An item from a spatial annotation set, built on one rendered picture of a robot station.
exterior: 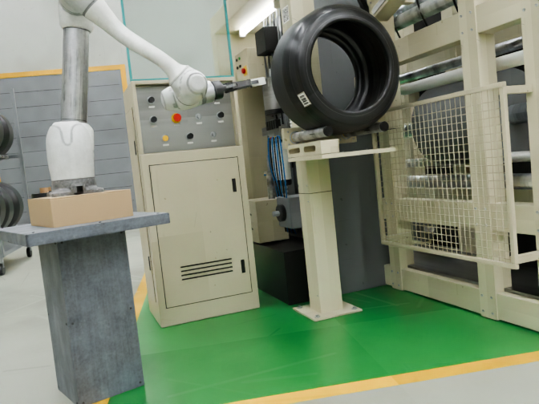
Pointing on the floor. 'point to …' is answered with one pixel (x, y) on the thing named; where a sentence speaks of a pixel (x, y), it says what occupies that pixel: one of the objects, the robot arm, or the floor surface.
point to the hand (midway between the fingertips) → (257, 82)
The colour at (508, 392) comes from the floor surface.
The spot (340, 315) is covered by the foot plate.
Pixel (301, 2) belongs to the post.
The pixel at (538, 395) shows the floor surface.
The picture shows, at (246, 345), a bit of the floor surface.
